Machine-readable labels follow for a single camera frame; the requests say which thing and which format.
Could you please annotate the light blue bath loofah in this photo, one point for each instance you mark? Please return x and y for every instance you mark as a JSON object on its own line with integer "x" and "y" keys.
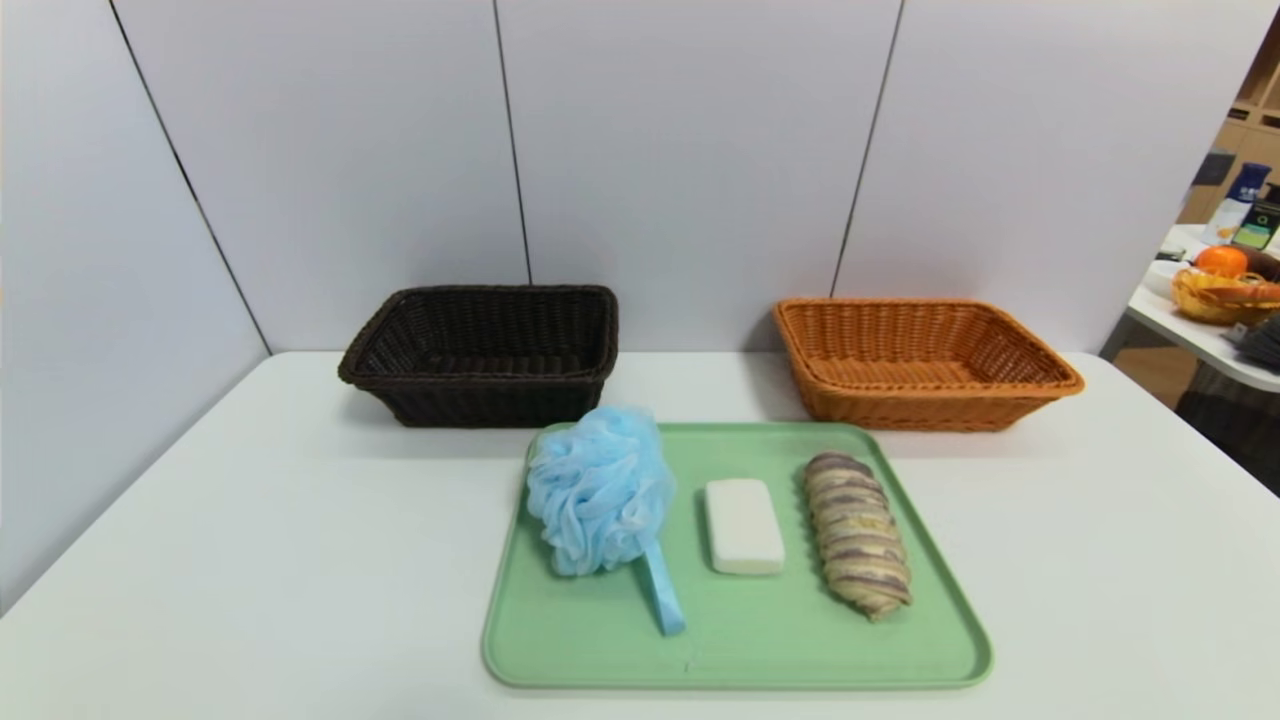
{"x": 600, "y": 490}

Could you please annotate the white soap bar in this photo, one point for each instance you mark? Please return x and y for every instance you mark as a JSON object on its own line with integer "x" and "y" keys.
{"x": 745, "y": 525}

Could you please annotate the purple striped twisted bread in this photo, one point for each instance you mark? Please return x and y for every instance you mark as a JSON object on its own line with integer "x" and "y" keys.
{"x": 858, "y": 535}

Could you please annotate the dark brown wicker basket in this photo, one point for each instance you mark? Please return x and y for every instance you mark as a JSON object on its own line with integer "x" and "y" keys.
{"x": 480, "y": 400}

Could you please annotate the orange wicker basket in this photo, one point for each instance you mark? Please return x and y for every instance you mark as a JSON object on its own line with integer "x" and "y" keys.
{"x": 900, "y": 405}

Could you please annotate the small yellow wicker basket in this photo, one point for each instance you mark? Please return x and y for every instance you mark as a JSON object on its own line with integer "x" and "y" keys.
{"x": 1215, "y": 305}

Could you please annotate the light green plastic tray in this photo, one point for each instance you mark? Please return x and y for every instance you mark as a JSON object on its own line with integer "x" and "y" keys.
{"x": 740, "y": 630}

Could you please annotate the white bowl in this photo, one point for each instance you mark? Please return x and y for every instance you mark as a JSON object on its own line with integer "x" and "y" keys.
{"x": 1160, "y": 282}

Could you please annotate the white side table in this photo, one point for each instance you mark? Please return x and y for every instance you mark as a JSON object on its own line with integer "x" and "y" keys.
{"x": 1180, "y": 330}

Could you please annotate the orange fruit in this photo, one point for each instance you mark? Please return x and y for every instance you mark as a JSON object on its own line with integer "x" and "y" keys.
{"x": 1220, "y": 260}

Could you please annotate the white bottle with blue cap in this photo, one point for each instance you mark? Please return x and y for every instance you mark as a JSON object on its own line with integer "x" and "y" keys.
{"x": 1232, "y": 215}

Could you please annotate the dark grey bundled item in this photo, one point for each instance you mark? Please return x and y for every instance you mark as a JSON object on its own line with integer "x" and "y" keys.
{"x": 1265, "y": 345}

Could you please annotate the dark brown round item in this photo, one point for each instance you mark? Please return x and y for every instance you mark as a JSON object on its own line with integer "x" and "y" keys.
{"x": 1265, "y": 262}

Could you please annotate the dark green printed box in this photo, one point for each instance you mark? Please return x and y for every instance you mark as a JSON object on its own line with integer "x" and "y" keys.
{"x": 1262, "y": 225}

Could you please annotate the wooden shelf unit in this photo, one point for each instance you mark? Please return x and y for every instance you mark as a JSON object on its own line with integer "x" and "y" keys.
{"x": 1255, "y": 135}

